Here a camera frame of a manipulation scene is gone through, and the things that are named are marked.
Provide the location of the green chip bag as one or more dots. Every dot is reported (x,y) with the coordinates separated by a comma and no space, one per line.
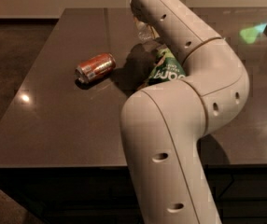
(166,68)

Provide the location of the right dark cabinet drawer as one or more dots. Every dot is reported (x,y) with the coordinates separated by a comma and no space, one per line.
(239,187)

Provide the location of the clear plastic water bottle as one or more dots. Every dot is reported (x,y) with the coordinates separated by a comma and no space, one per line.
(145,31)

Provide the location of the orange soda can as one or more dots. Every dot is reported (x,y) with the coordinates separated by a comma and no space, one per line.
(95,68)

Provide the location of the dark cabinet drawer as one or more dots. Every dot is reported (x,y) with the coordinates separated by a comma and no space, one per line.
(79,188)
(239,187)

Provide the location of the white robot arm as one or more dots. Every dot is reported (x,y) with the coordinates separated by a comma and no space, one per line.
(161,124)

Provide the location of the dark cabinet drawer front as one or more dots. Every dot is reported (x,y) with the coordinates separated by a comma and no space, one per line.
(79,188)

